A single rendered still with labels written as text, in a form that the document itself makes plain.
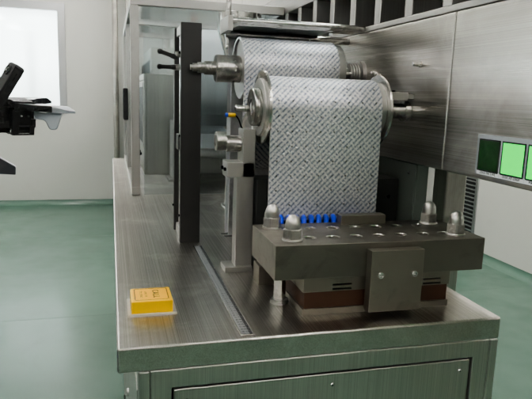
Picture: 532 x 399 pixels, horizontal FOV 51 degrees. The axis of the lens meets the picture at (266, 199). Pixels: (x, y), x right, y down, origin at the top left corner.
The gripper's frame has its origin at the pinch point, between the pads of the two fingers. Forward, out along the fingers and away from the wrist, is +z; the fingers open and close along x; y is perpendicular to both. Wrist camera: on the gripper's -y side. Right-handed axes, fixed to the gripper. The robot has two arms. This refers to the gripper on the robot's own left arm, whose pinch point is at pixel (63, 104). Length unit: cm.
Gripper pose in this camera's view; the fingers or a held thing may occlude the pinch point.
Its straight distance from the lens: 154.3
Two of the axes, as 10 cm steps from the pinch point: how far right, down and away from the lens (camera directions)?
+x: 6.6, 2.9, -6.9
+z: 7.4, -0.9, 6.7
